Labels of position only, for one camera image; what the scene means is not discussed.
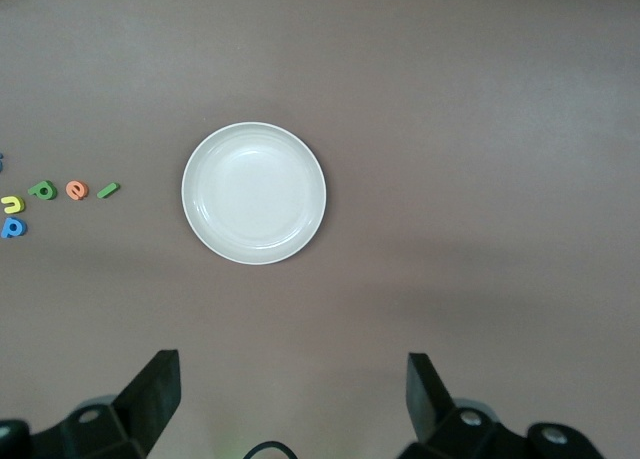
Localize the blue foam letter p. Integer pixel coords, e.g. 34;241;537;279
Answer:
0;217;29;240

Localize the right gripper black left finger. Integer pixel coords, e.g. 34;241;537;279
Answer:
30;349;181;459

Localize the brown table cover sheet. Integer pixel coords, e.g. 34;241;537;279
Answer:
0;0;640;459

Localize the green foam letter p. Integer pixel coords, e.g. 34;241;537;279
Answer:
27;179;57;201

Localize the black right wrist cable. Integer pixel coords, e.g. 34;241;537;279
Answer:
242;439;301;459

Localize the beige brown round plate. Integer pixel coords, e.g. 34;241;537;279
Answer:
180;121;328;267

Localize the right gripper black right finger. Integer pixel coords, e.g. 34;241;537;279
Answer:
399;352;606;459

